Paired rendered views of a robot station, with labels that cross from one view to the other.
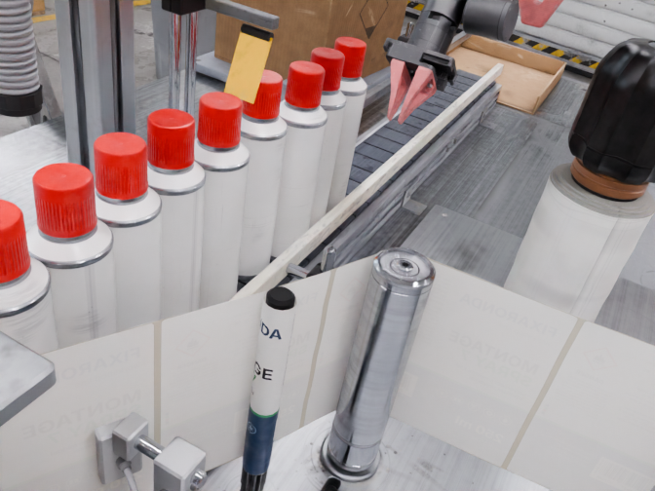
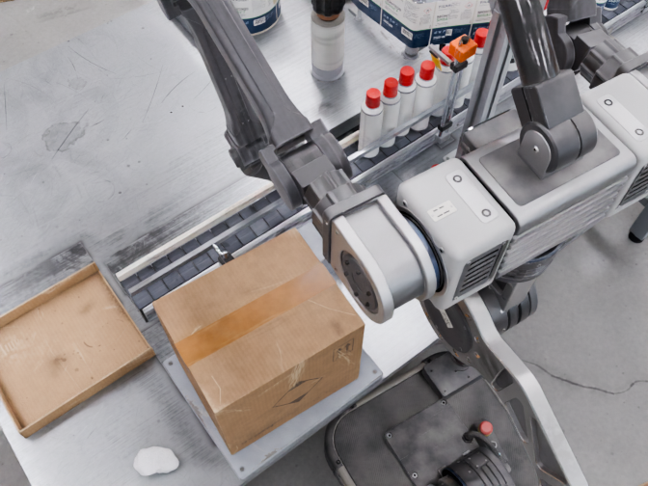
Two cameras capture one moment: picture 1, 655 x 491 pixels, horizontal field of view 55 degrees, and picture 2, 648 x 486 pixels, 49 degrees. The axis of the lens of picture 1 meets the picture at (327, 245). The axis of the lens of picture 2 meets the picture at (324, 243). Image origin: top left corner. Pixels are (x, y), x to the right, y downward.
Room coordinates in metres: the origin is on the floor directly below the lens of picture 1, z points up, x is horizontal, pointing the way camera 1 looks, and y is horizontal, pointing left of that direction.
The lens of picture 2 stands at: (1.65, 0.48, 2.25)
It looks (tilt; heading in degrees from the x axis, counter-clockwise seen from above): 59 degrees down; 211
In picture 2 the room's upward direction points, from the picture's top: straight up
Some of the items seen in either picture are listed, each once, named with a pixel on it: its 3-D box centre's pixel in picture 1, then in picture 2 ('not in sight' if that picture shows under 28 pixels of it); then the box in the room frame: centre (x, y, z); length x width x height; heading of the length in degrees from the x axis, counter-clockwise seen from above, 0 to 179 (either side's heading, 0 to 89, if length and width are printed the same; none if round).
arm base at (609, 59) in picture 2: not in sight; (614, 72); (0.73, 0.46, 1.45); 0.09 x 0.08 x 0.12; 152
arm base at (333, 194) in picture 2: not in sight; (340, 207); (1.17, 0.23, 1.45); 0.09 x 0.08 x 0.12; 152
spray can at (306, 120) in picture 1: (292, 166); (402, 101); (0.56, 0.05, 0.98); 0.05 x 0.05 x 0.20
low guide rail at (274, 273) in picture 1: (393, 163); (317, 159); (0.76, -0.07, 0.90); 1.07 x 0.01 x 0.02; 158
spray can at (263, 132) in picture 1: (252, 179); (422, 95); (0.52, 0.08, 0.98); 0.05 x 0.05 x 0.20
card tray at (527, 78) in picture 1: (494, 68); (62, 344); (1.43, -0.29, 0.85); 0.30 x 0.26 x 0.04; 158
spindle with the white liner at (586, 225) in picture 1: (586, 221); (328, 25); (0.47, -0.21, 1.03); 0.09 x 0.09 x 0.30
